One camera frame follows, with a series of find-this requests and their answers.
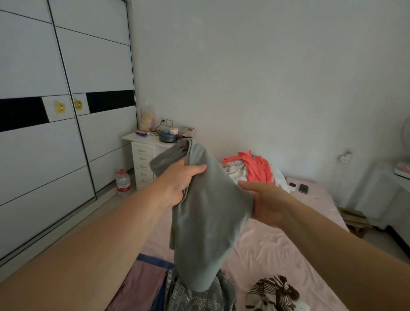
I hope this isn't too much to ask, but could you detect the person's right hand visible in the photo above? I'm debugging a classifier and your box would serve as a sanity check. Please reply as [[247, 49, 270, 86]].
[[238, 180, 290, 230]]

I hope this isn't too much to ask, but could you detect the person's left hand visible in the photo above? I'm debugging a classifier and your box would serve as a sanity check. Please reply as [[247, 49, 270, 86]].
[[156, 158, 207, 209]]

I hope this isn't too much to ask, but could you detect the grey cloth garment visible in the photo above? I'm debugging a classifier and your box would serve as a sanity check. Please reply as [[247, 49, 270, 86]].
[[149, 138, 255, 293]]

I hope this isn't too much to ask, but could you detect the person's right forearm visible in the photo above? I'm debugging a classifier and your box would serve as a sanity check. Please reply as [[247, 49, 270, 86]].
[[278, 192, 410, 311]]

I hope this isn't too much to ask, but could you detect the person's left forearm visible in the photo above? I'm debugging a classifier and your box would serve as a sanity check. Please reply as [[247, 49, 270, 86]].
[[0, 178, 167, 311]]

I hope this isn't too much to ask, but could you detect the white crumpled garment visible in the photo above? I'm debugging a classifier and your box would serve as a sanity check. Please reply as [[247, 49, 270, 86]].
[[224, 160, 290, 194]]

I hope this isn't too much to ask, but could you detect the coral red garment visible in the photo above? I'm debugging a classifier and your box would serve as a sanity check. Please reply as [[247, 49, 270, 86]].
[[222, 151, 274, 185]]

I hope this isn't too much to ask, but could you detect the white drawer nightstand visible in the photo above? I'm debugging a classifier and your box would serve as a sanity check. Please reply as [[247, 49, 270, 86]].
[[122, 131, 180, 190]]

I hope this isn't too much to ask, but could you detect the clear bag of snacks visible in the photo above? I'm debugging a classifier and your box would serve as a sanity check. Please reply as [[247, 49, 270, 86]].
[[140, 102, 155, 132]]

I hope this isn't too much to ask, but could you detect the clear plastic water jug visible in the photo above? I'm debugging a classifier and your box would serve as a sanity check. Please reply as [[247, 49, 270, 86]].
[[116, 169, 131, 195]]

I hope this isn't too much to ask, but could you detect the brown white striped garment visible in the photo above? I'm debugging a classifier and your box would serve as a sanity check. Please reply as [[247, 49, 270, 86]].
[[245, 274, 300, 311]]

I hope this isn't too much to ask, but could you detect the wooden stool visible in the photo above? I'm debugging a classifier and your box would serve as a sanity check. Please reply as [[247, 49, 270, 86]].
[[338, 207, 373, 238]]

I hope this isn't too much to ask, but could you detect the grey plaid garment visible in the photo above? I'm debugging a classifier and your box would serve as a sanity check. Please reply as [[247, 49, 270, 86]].
[[164, 268, 237, 311]]

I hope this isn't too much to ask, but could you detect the mauve folded garment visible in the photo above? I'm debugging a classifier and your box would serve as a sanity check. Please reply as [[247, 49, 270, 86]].
[[106, 260, 168, 311]]

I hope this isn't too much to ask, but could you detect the white cabinet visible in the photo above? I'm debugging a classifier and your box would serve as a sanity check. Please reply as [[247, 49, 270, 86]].
[[355, 160, 410, 254]]

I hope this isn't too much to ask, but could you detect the white sliding door wardrobe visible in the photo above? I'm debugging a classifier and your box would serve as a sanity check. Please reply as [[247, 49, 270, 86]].
[[0, 0, 139, 266]]

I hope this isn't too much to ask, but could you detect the white pink box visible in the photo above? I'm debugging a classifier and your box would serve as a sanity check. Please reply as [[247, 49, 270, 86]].
[[393, 161, 410, 179]]

